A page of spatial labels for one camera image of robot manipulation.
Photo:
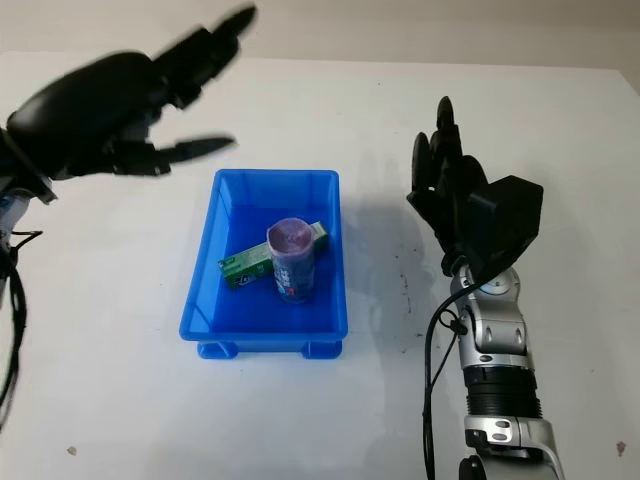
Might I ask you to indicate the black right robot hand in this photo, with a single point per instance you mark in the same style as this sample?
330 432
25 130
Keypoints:
442 185

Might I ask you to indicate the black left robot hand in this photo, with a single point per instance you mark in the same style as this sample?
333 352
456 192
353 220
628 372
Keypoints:
90 115

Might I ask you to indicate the green milk carton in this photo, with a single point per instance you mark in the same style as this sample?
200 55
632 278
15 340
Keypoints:
245 265

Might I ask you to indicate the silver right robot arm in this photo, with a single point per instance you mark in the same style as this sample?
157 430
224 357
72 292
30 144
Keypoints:
500 330

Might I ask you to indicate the blue plastic tray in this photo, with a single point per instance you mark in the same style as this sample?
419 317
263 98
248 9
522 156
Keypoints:
240 310

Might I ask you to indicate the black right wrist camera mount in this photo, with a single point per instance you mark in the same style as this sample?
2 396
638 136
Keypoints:
507 220

